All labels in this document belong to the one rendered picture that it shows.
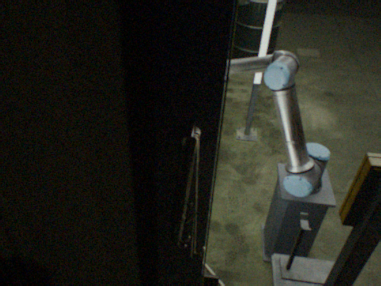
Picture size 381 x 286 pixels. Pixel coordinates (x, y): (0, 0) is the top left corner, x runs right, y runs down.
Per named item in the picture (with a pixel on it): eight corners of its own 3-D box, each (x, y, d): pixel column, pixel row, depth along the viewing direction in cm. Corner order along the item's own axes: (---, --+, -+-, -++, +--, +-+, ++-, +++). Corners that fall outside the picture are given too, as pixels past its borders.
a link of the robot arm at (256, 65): (305, 44, 178) (195, 58, 220) (295, 54, 170) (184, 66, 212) (308, 67, 183) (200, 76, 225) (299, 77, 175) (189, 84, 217)
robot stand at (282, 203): (302, 231, 271) (326, 168, 231) (308, 267, 248) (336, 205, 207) (260, 225, 273) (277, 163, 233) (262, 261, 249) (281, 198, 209)
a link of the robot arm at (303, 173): (323, 182, 201) (300, 52, 170) (313, 202, 189) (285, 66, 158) (296, 180, 210) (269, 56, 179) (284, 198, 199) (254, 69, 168)
